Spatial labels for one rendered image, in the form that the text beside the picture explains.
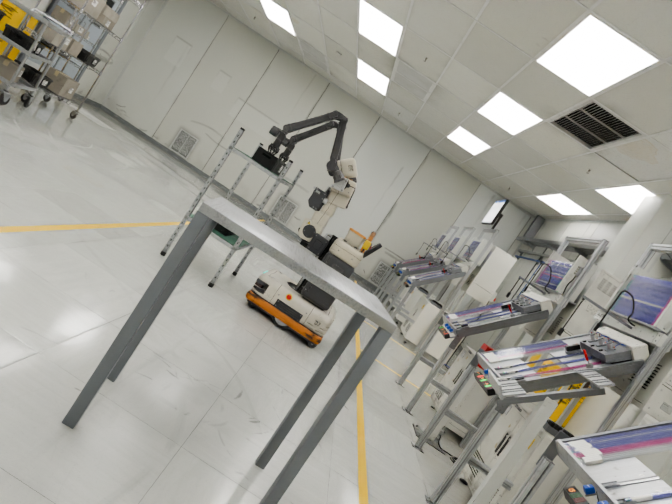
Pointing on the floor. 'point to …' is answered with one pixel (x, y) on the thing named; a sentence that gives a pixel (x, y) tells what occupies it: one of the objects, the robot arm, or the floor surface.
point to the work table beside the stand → (364, 302)
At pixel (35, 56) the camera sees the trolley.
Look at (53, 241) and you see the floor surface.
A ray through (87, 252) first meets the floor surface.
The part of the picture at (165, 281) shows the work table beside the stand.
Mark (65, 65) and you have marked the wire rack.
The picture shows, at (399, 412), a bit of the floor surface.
